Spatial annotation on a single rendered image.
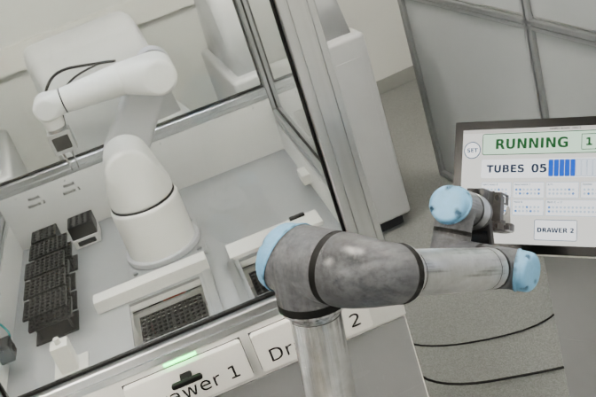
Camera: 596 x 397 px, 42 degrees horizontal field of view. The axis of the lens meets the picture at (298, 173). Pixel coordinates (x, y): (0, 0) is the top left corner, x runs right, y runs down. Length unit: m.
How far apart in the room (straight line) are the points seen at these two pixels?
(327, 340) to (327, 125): 0.59
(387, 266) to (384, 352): 0.90
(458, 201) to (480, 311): 1.77
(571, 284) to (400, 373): 0.49
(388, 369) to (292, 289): 0.89
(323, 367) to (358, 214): 0.60
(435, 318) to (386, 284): 2.11
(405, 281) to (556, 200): 0.72
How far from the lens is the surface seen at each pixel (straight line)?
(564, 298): 2.04
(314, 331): 1.27
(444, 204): 1.52
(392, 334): 2.03
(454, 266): 1.30
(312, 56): 1.67
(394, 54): 5.47
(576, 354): 2.16
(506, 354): 3.05
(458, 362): 3.05
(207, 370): 1.92
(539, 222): 1.84
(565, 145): 1.85
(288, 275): 1.22
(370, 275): 1.15
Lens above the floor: 2.02
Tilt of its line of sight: 25 degrees down
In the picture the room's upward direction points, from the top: 18 degrees counter-clockwise
